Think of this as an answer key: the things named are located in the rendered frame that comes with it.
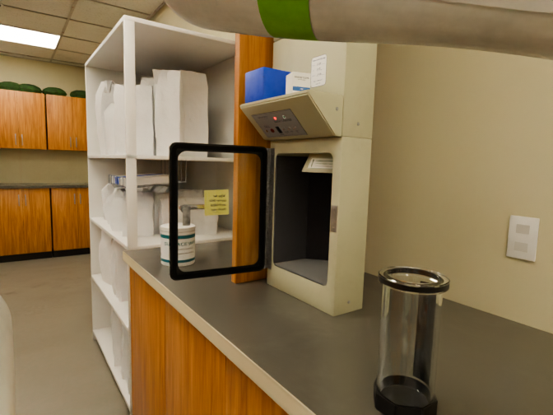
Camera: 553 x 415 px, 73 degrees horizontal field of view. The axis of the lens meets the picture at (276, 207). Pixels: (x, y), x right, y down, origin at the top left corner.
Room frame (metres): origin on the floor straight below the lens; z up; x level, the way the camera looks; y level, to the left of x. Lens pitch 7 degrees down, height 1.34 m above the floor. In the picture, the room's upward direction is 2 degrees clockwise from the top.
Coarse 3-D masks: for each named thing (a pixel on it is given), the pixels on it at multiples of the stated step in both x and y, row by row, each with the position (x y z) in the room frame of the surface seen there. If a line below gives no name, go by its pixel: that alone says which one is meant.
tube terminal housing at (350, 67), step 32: (288, 64) 1.15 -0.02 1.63; (352, 64) 0.97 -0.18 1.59; (352, 96) 0.97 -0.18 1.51; (352, 128) 0.97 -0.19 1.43; (352, 160) 0.98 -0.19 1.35; (352, 192) 0.98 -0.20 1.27; (352, 224) 0.98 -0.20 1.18; (352, 256) 0.99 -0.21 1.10; (288, 288) 1.12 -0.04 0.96; (320, 288) 1.00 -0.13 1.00; (352, 288) 0.99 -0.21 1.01
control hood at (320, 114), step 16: (288, 96) 0.95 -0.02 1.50; (304, 96) 0.90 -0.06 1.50; (320, 96) 0.91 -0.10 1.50; (336, 96) 0.94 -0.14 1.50; (256, 112) 1.10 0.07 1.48; (304, 112) 0.95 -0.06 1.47; (320, 112) 0.91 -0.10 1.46; (336, 112) 0.94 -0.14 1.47; (256, 128) 1.18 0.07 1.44; (304, 128) 1.00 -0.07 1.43; (320, 128) 0.96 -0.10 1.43; (336, 128) 0.94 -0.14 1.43
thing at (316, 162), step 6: (312, 156) 1.09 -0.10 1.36; (318, 156) 1.07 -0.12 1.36; (324, 156) 1.06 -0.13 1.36; (330, 156) 1.06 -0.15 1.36; (306, 162) 1.11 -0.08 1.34; (312, 162) 1.08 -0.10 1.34; (318, 162) 1.06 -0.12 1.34; (324, 162) 1.05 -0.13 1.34; (330, 162) 1.05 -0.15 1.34; (306, 168) 1.09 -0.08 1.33; (312, 168) 1.07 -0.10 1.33; (318, 168) 1.05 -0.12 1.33; (324, 168) 1.05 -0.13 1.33; (330, 168) 1.04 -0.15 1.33
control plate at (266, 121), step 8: (272, 112) 1.04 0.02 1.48; (280, 112) 1.02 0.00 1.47; (288, 112) 0.99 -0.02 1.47; (256, 120) 1.14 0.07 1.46; (264, 120) 1.11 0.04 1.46; (272, 120) 1.08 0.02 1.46; (280, 120) 1.05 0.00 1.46; (288, 120) 1.02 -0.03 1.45; (296, 120) 1.00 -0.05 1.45; (264, 128) 1.14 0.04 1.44; (272, 128) 1.11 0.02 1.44; (280, 128) 1.08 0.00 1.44; (296, 128) 1.03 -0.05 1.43; (272, 136) 1.14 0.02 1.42; (280, 136) 1.11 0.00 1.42
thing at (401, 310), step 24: (384, 288) 0.58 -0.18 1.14; (384, 312) 0.58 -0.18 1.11; (408, 312) 0.55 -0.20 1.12; (432, 312) 0.55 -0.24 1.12; (384, 336) 0.57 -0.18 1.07; (408, 336) 0.55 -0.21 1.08; (432, 336) 0.55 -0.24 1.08; (384, 360) 0.57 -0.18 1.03; (408, 360) 0.55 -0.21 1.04; (432, 360) 0.55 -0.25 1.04; (384, 384) 0.57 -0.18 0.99; (408, 384) 0.54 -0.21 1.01; (432, 384) 0.55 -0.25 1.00
